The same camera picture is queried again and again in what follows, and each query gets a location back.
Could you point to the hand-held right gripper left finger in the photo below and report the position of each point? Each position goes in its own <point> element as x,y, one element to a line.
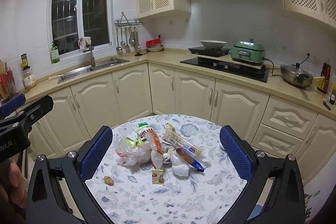
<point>97,153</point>

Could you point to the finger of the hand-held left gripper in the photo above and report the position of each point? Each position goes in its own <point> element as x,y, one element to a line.
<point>13,103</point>
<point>36,108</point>

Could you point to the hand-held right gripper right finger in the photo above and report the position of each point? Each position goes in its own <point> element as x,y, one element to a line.
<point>233,153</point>

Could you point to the brown nut shell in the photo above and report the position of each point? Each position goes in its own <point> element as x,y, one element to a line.
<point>109,180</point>

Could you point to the clear plastic bag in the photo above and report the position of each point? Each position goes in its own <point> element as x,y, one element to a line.
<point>131,153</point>

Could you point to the blue orange biscuit wrapper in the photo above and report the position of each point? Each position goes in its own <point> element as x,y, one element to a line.
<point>187,158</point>

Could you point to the white green plastic bag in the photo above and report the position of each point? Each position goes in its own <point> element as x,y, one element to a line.
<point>143,132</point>

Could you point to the white plastic film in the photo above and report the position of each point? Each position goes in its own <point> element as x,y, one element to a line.
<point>180,170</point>

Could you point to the cream clear wrapper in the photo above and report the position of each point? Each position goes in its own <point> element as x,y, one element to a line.
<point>178,138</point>

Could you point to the orange white wrapper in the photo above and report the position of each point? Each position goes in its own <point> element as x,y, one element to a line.
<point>156,150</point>

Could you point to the small square green packet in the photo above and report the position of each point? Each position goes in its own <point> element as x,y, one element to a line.
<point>158,176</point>

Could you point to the person's left hand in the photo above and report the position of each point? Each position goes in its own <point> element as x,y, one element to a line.
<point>13,182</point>

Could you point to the clear jar with white label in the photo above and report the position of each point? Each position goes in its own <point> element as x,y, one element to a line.
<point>29,79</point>

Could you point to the white flat utensil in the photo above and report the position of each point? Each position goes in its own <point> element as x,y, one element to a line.
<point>56,77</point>

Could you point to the yellow label sauce bottle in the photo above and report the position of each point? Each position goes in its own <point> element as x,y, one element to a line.
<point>24,62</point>

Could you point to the cream cabinet drawer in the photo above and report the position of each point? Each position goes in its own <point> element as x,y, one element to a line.
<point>275,141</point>
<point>288,116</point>

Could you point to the steel sink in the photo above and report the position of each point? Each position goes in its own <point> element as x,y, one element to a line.
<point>78,71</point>

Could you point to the green dish soap bottle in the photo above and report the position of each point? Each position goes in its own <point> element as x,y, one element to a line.
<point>55,54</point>

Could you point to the cream lower kitchen cabinets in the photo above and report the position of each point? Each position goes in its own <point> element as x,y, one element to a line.
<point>131,98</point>

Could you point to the steel faucet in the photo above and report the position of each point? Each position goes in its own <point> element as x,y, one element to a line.
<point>92,57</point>

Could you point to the pink white cloth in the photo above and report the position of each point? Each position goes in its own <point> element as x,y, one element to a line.
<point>84,44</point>

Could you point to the black glass gas stove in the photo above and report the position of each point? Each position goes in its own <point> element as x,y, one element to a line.
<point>210,65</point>

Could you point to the green electric grill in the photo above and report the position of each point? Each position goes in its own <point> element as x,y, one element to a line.
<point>246,52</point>

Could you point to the steel spatula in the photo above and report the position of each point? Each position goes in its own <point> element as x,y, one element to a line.
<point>127,48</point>

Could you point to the dark glass kitchen window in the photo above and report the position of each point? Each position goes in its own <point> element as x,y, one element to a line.
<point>68,3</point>

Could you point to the white wok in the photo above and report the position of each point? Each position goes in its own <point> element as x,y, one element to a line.
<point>213,44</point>

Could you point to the dark soy sauce bottle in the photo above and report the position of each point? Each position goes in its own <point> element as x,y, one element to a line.
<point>324,79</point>

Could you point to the cream bowl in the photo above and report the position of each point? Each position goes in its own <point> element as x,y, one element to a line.
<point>155,49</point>

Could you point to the red plastic container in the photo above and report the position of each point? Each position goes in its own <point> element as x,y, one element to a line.
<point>153,43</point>

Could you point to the white wall socket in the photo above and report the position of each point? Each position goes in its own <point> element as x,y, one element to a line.
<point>312,58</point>

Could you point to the metal wall utensil rack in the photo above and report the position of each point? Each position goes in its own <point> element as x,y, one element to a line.
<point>128,22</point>

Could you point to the wall socket with plug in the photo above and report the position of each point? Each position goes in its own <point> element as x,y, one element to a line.
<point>160,35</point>

